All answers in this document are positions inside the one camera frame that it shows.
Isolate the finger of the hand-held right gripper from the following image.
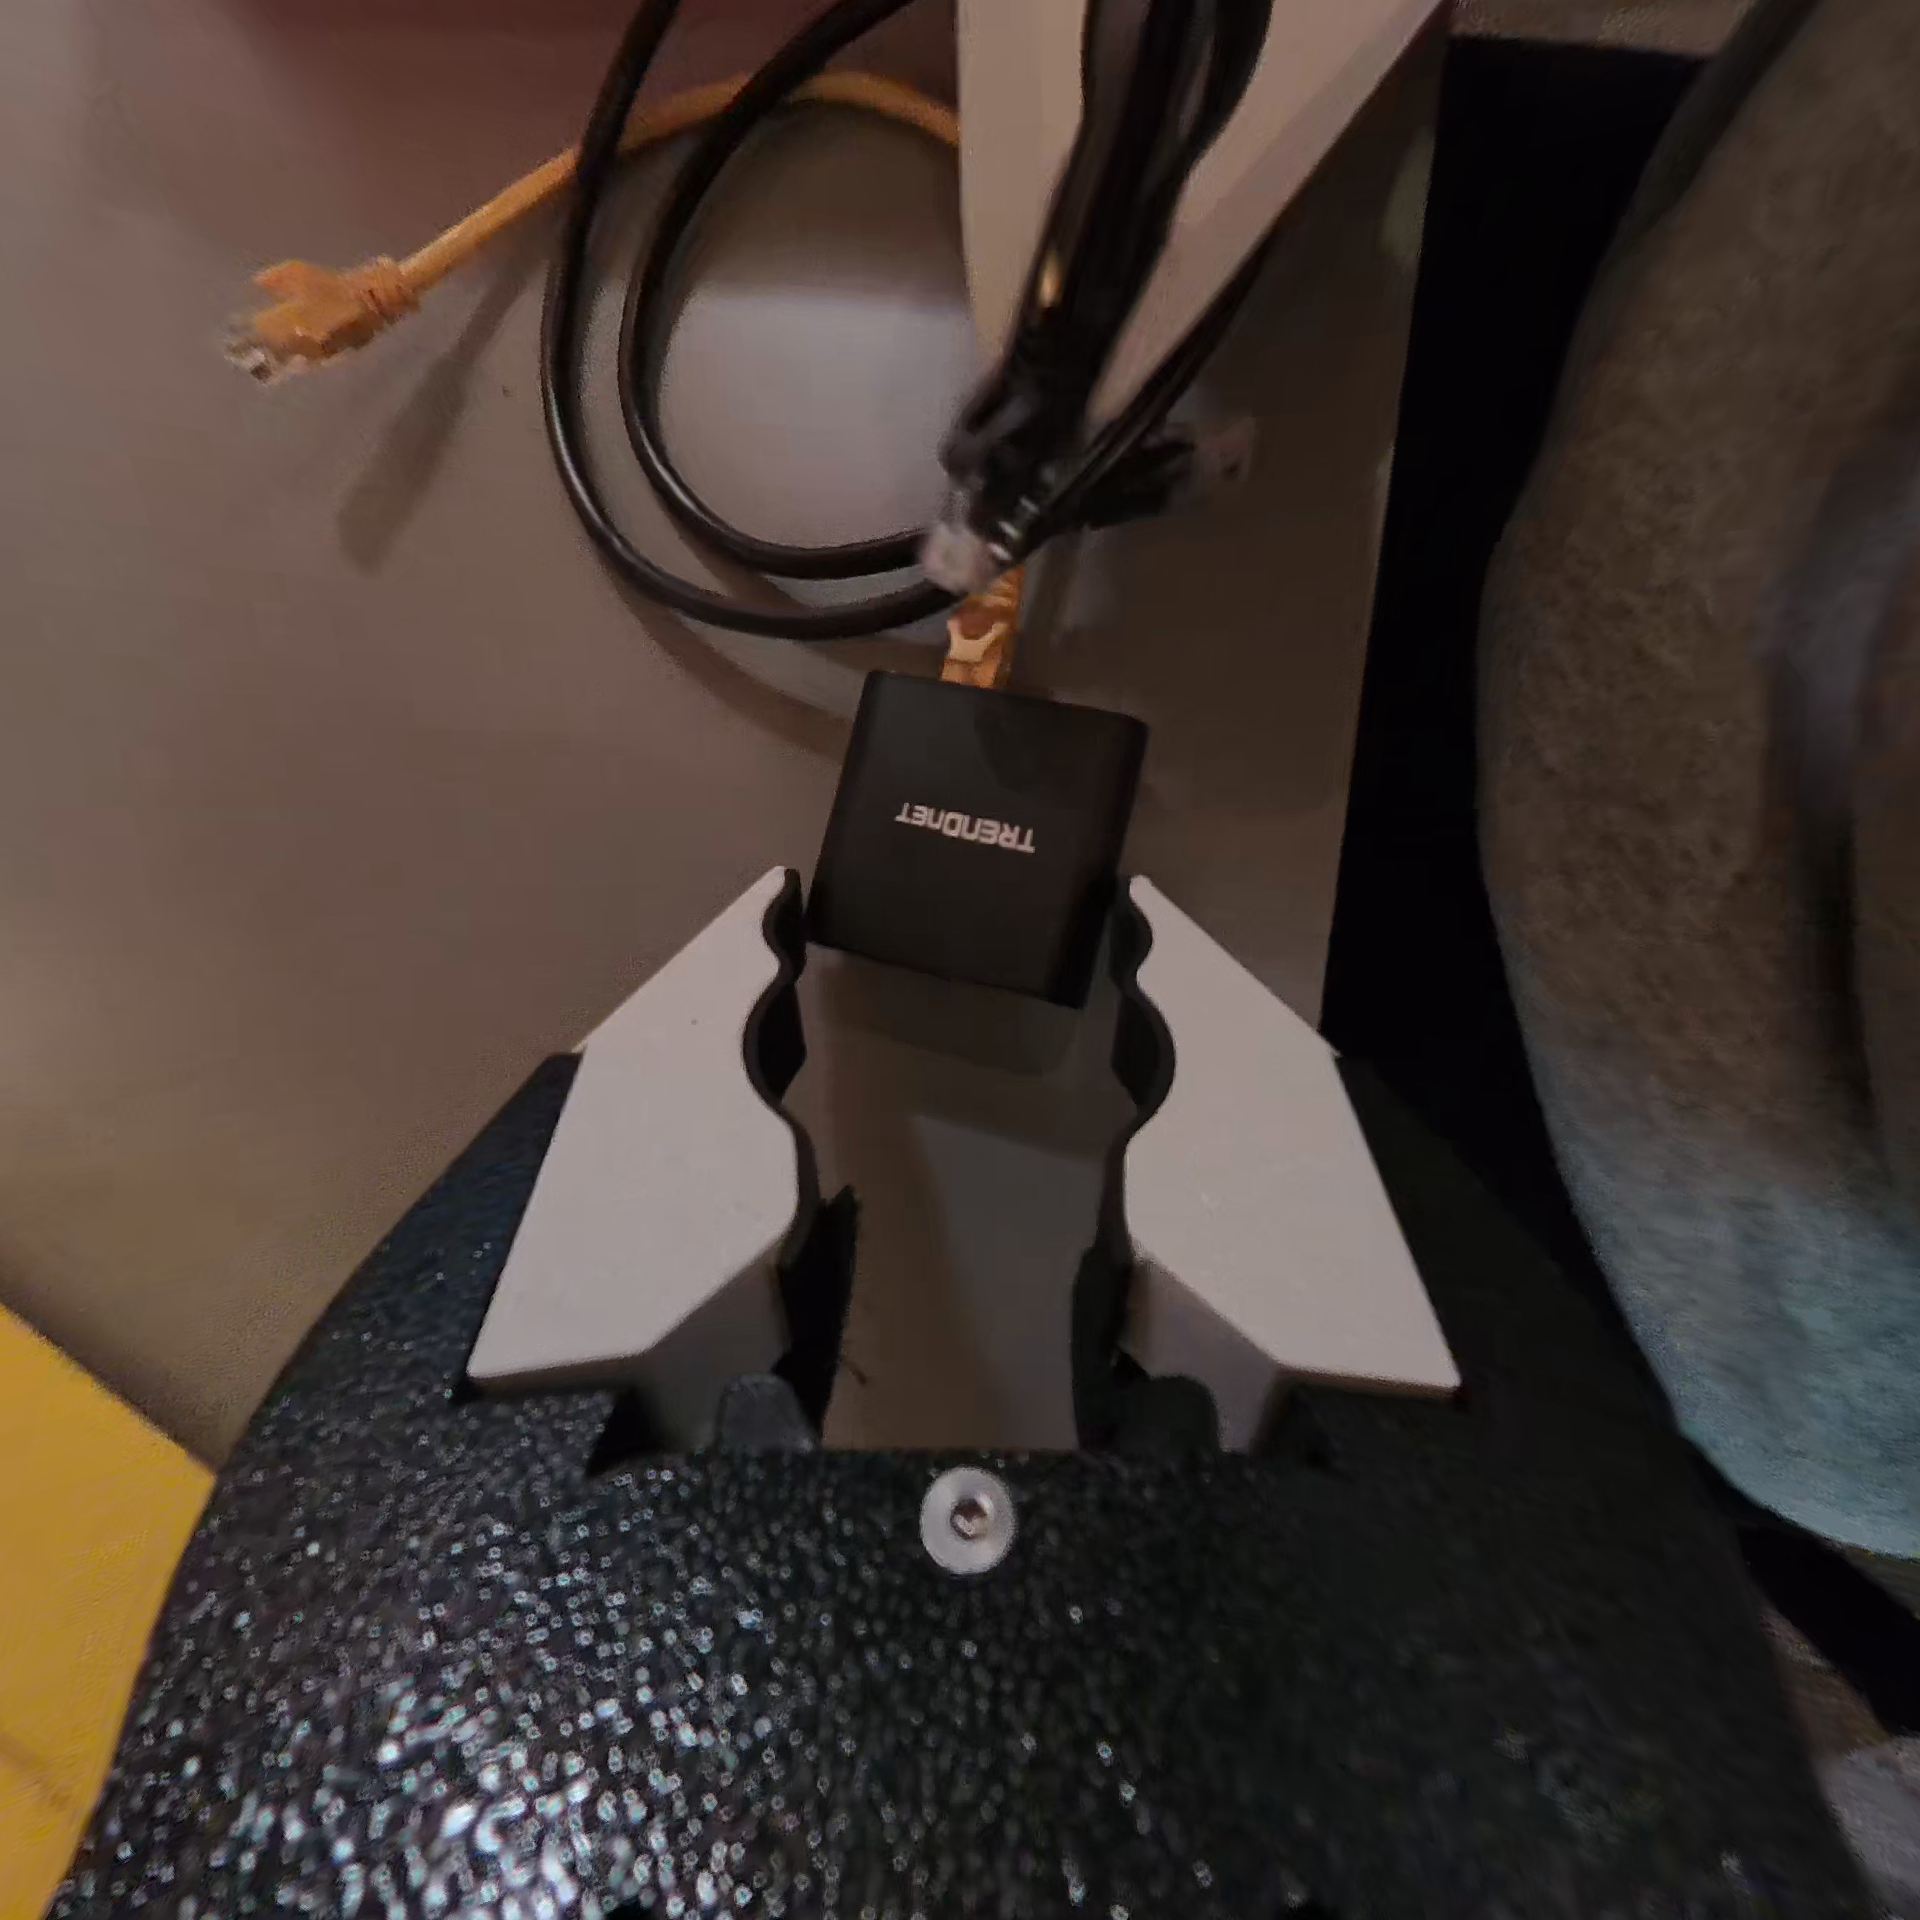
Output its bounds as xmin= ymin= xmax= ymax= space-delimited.
xmin=953 ymin=0 xmax=1090 ymax=380
xmin=1094 ymin=0 xmax=1441 ymax=429

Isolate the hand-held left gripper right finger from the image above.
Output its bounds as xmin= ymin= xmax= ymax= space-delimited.
xmin=1070 ymin=872 xmax=1465 ymax=1454

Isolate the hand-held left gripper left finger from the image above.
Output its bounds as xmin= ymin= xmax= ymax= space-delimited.
xmin=469 ymin=865 xmax=859 ymax=1464

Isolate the black ethernet cable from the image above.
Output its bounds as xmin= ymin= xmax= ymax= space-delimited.
xmin=542 ymin=0 xmax=1258 ymax=642

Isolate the black network adapter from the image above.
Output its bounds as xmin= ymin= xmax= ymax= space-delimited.
xmin=807 ymin=670 xmax=1153 ymax=1007

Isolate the yellow plastic bin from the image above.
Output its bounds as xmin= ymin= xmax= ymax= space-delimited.
xmin=0 ymin=1302 xmax=218 ymax=1920

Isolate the orange ethernet cable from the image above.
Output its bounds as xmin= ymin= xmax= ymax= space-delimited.
xmin=225 ymin=71 xmax=1031 ymax=695

